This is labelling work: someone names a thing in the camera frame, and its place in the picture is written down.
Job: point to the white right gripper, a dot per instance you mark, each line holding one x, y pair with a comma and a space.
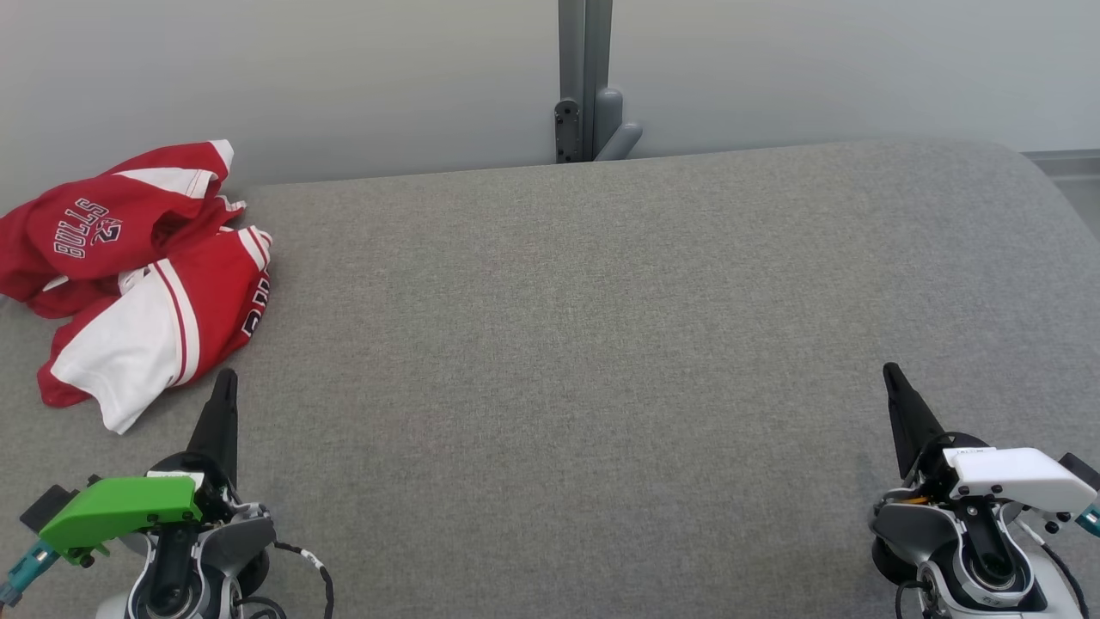
1023, 477

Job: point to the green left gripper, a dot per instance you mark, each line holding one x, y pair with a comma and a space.
120, 511

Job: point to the red Bulls jersey white sleeves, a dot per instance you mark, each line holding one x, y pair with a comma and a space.
198, 318

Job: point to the red Bulls shorts white stripe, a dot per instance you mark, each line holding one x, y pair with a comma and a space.
77, 215

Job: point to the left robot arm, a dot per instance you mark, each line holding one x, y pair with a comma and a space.
172, 576

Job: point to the grey rounded lever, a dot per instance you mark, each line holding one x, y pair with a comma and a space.
620, 137

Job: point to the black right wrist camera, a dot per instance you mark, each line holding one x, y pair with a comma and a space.
1081, 471

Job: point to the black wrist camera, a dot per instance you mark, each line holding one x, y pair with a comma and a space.
47, 507
1081, 471

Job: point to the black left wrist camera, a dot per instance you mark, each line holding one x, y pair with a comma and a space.
47, 507

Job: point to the teal right camera connector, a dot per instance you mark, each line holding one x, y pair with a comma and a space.
1090, 520

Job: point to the teal camera connector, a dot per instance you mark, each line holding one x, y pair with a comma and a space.
30, 567
1090, 520

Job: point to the teal left camera connector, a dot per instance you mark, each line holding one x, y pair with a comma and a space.
30, 567

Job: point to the grey metal post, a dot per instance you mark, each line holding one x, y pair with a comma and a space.
584, 52

